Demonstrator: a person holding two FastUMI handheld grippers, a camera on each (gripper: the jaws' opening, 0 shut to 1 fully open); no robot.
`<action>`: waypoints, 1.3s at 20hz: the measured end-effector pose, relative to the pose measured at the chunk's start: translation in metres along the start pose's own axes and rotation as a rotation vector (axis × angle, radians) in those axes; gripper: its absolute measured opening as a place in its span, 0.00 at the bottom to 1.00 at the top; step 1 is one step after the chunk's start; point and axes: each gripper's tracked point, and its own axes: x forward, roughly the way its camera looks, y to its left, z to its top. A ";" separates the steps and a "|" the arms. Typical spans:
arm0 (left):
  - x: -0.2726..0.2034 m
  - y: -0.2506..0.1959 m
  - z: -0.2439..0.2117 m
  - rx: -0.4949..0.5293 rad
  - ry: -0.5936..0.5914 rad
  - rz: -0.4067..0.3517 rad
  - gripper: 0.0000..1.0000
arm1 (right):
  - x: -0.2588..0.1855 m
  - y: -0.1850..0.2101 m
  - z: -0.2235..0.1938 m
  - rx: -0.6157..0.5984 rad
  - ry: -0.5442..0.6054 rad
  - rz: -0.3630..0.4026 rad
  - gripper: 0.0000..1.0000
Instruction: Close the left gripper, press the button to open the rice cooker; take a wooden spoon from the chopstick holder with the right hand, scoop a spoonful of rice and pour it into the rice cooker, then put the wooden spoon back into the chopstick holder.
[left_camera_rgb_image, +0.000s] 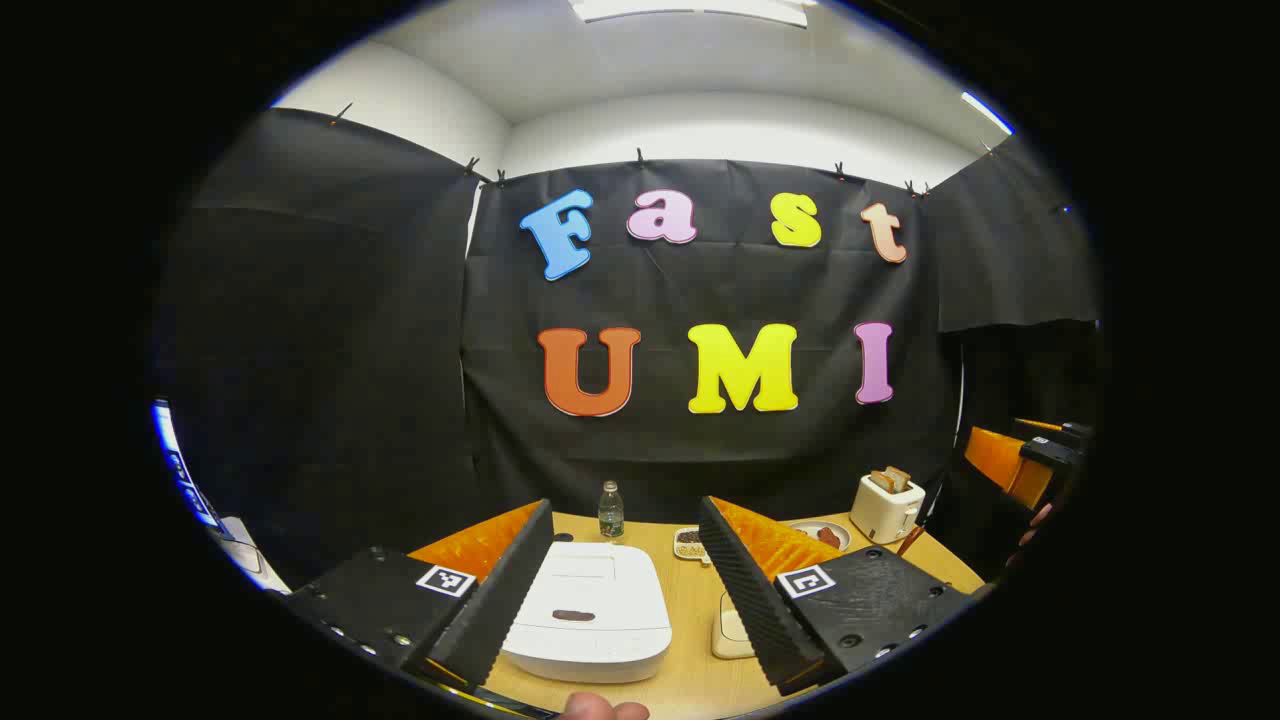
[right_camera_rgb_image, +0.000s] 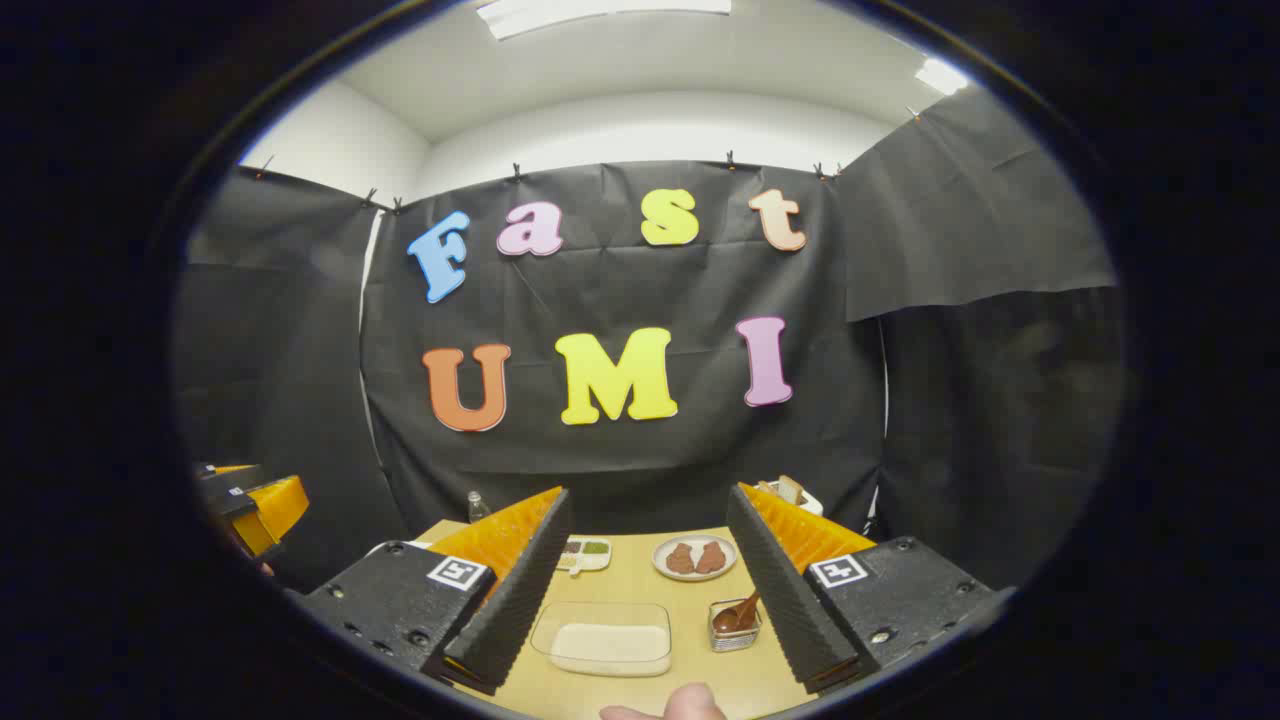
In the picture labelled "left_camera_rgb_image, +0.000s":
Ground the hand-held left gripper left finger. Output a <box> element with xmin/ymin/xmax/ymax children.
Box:
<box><xmin>285</xmin><ymin>498</ymin><xmax>557</xmax><ymax>691</ymax></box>

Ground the white round plate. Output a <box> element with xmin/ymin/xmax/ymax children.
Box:
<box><xmin>785</xmin><ymin>518</ymin><xmax>853</xmax><ymax>553</ymax></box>

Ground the white rice cooker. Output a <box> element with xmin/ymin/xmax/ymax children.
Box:
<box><xmin>500</xmin><ymin>541</ymin><xmax>673</xmax><ymax>685</ymax></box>

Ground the white toaster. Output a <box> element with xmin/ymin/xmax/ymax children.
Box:
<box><xmin>850</xmin><ymin>473</ymin><xmax>927</xmax><ymax>545</ymax></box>

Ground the blue white printed box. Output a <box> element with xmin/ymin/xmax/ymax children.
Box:
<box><xmin>150</xmin><ymin>400</ymin><xmax>291</xmax><ymax>596</ymax></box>

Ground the small ceiling light panel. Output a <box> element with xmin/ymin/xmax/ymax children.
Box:
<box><xmin>962</xmin><ymin>92</ymin><xmax>1014</xmax><ymax>136</ymax></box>

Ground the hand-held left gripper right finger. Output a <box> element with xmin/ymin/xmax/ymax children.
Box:
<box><xmin>697</xmin><ymin>495</ymin><xmax>973</xmax><ymax>698</ymax></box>

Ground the large ceiling light panel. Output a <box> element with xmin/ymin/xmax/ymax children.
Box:
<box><xmin>568</xmin><ymin>0</ymin><xmax>809</xmax><ymax>28</ymax></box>

